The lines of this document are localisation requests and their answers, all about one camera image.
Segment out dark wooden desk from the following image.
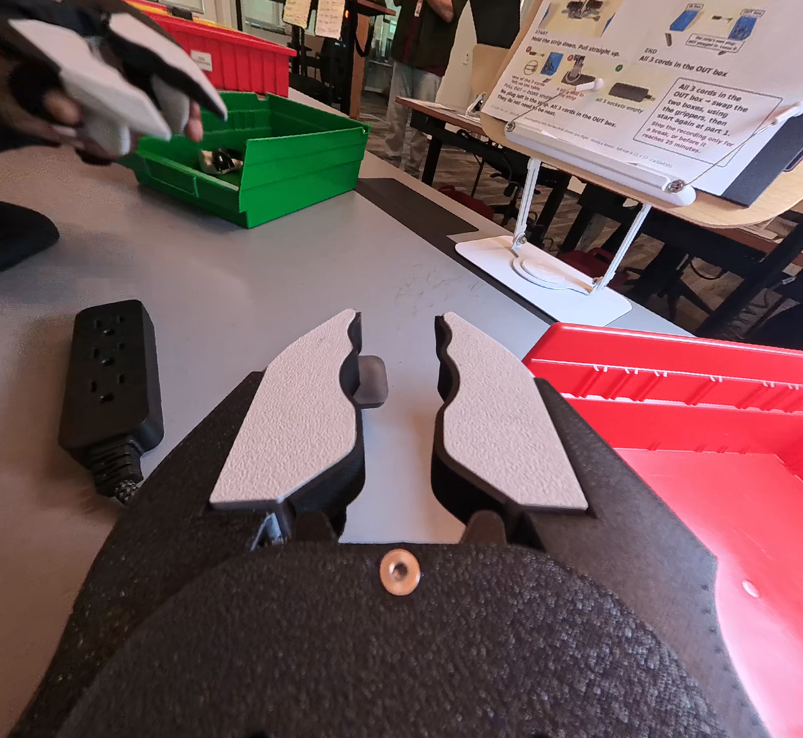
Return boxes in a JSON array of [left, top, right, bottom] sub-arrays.
[[395, 96, 572, 249]]

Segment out yellow plastic bin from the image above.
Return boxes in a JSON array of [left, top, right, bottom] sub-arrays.
[[116, 0, 208, 23]]

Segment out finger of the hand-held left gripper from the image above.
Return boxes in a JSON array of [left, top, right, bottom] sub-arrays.
[[6, 18, 173, 156], [108, 12, 228, 135]]

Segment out black power strip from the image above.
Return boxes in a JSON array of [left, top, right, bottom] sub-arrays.
[[58, 299, 166, 488]]

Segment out red tote bag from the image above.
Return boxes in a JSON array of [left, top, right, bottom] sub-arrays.
[[557, 247, 630, 292], [438, 184, 496, 222]]

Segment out white document stand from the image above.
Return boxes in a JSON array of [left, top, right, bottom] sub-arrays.
[[455, 0, 803, 328]]

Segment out printed instruction sheet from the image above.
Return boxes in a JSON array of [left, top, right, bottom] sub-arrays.
[[483, 0, 803, 198]]

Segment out wooden post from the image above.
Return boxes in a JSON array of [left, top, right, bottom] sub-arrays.
[[347, 0, 380, 119]]

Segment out red plastic bin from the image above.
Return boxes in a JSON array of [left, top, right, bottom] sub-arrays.
[[113, 0, 297, 99], [522, 322, 803, 738]]

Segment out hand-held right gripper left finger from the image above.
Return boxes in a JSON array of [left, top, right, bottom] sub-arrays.
[[209, 309, 366, 512]]

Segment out black mesh wrist pad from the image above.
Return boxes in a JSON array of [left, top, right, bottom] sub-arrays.
[[0, 201, 61, 272]]

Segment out green plastic bin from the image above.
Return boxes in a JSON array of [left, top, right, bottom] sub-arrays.
[[118, 90, 372, 231]]

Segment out black panel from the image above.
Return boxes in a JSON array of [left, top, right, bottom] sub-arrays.
[[468, 0, 523, 50]]

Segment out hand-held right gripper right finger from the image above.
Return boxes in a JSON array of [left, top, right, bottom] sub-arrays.
[[432, 311, 591, 513]]

